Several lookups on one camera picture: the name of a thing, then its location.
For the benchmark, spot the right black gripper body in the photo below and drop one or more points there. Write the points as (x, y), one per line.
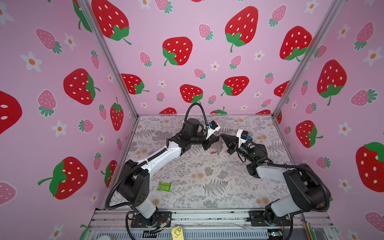
(232, 150)

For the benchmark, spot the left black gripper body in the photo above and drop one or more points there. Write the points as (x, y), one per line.
(205, 145)

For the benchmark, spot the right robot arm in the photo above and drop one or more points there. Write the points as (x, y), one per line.
(307, 192)

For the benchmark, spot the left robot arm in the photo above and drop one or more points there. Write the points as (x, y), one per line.
(133, 186)

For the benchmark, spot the green packet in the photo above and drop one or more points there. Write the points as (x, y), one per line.
(166, 187)

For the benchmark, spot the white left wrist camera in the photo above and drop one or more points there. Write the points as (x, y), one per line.
(212, 127)

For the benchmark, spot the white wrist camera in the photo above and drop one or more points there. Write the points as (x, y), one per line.
(243, 137)
(212, 127)

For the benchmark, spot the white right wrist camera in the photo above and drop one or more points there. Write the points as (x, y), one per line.
(243, 137)

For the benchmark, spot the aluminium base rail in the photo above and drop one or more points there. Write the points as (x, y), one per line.
(211, 224)

